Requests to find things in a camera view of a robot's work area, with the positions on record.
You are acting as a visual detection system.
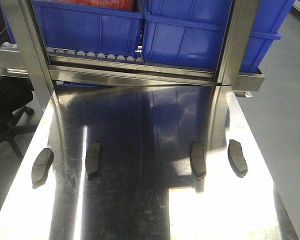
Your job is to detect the brake pad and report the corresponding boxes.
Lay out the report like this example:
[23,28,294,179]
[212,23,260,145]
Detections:
[227,139,248,178]
[85,141,102,180]
[31,147,54,189]
[190,141,207,179]

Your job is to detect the right blue plastic bin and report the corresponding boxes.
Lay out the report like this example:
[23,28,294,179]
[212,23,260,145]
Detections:
[142,0,294,73]

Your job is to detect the blue plastic bin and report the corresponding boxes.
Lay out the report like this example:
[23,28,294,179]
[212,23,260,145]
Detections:
[4,0,145,59]
[142,0,294,73]

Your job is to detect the red bagged parts in bin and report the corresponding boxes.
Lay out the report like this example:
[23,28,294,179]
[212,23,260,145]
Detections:
[74,0,136,12]

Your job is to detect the left blue plastic bin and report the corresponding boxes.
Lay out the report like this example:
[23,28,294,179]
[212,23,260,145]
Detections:
[4,0,145,59]

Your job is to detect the black office chair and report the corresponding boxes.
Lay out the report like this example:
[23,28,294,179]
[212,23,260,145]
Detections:
[0,76,37,161]

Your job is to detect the stainless steel rack frame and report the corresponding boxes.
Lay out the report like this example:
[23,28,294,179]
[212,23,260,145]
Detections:
[0,0,265,105]

